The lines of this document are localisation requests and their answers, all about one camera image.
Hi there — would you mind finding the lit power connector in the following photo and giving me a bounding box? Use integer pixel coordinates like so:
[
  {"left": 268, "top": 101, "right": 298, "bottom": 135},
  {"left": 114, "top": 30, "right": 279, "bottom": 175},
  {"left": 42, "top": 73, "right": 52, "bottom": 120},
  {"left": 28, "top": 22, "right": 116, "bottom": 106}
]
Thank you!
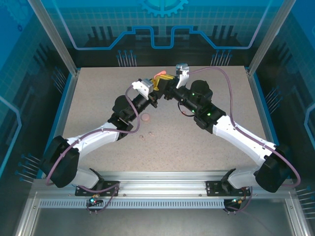
[
  {"left": 89, "top": 195, "right": 103, "bottom": 207},
  {"left": 230, "top": 196, "right": 247, "bottom": 207}
]

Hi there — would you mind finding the grey metal tray panel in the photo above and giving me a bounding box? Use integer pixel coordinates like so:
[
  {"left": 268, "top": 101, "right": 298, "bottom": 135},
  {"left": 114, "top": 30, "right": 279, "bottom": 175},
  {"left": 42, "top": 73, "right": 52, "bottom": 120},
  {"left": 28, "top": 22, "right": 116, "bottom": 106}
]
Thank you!
[{"left": 29, "top": 208, "right": 296, "bottom": 236}]

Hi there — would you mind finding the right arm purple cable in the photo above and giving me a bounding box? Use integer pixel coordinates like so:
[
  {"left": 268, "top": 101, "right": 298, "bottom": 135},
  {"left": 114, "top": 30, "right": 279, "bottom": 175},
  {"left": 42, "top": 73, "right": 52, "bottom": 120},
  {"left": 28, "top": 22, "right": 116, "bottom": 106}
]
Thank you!
[{"left": 188, "top": 66, "right": 301, "bottom": 215}]

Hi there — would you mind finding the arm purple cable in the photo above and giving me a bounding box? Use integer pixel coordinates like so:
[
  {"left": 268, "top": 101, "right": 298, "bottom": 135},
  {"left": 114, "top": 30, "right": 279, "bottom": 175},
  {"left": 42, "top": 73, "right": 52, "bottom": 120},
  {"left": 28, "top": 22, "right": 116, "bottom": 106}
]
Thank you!
[
  {"left": 46, "top": 85, "right": 142, "bottom": 215},
  {"left": 188, "top": 66, "right": 301, "bottom": 215}
]

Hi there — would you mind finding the aluminium side rail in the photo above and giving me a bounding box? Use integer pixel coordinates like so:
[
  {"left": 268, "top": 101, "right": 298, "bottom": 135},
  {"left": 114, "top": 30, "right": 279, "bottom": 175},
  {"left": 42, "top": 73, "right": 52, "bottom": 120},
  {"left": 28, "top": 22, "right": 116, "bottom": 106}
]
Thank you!
[
  {"left": 245, "top": 65, "right": 293, "bottom": 179},
  {"left": 40, "top": 70, "right": 81, "bottom": 179}
]

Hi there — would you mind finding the wide aluminium base rail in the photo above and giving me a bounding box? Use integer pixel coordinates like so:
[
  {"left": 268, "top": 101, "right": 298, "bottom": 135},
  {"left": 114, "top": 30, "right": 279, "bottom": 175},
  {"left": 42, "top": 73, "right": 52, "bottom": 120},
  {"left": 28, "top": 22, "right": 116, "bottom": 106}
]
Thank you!
[{"left": 31, "top": 171, "right": 296, "bottom": 197}]

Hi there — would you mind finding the aluminium frame post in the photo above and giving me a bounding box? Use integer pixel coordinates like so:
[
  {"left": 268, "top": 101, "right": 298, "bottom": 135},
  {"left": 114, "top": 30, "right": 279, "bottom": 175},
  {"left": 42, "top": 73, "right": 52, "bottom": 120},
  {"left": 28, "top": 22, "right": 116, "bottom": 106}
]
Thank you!
[
  {"left": 26, "top": 0, "right": 81, "bottom": 76},
  {"left": 247, "top": 0, "right": 289, "bottom": 77}
]

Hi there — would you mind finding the slotted aluminium cable duct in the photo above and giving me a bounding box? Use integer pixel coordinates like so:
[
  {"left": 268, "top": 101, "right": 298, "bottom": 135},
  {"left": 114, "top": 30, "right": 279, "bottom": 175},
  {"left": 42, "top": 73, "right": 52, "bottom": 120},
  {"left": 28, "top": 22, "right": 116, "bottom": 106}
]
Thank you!
[{"left": 38, "top": 199, "right": 228, "bottom": 209}]

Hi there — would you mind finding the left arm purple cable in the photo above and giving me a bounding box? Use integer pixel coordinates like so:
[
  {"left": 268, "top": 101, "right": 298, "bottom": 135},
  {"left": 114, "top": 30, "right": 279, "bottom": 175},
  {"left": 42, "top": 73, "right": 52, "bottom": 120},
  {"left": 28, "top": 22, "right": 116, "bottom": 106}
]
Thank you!
[{"left": 46, "top": 85, "right": 142, "bottom": 215}]

